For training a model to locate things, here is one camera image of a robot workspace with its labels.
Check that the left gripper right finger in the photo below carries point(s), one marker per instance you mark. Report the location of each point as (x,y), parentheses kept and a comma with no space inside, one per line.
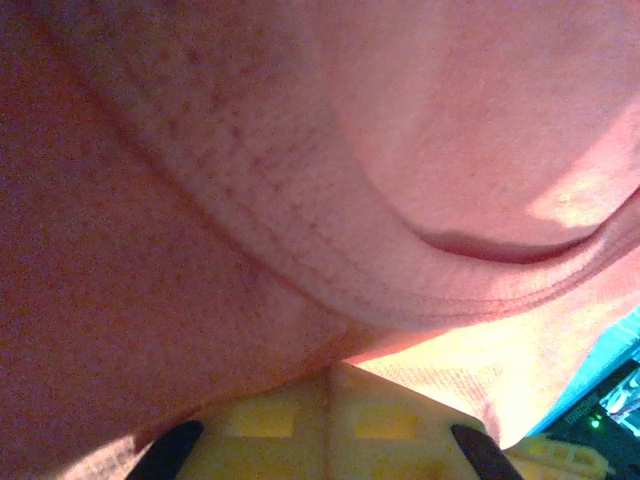
(390,430)

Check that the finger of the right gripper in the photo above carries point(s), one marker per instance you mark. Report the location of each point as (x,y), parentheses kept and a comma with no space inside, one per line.
(560,455)

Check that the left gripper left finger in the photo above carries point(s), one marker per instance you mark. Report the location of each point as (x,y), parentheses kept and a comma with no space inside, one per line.
(270,425)

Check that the orange t-shirt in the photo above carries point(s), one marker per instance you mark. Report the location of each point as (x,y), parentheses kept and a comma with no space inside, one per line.
(250,150)

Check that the blue table border trim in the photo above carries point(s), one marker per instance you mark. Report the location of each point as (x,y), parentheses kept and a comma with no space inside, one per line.
(610,345)

